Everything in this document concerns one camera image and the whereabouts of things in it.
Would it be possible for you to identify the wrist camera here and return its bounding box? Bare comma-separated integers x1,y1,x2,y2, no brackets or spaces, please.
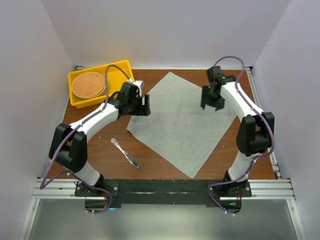
206,66,225,83
129,79,145,97

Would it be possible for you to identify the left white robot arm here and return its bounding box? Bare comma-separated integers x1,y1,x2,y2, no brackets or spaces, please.
48,80,151,196

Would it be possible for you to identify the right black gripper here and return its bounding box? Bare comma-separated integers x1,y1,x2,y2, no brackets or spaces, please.
200,85,224,112

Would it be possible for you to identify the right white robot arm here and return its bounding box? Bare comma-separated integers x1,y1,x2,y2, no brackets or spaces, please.
200,66,275,197

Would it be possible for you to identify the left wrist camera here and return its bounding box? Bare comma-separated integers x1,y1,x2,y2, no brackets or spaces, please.
129,79,145,97

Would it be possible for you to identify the grey cloth napkin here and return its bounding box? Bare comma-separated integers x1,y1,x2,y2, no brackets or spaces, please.
127,72,237,179

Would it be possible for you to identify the yellow plastic bin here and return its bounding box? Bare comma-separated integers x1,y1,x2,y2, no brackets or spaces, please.
68,60,134,109

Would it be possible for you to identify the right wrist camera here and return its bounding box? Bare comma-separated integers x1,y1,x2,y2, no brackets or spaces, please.
206,66,225,83

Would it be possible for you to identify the aluminium frame rail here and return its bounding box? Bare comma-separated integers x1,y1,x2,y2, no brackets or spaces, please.
20,179,307,240

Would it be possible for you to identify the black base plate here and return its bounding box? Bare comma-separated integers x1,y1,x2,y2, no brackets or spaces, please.
74,179,252,213

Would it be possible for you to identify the silver table knife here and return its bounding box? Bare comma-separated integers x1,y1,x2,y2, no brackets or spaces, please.
110,138,142,171

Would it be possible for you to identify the round woven coaster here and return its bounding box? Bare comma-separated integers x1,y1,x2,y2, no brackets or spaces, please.
71,72,106,99

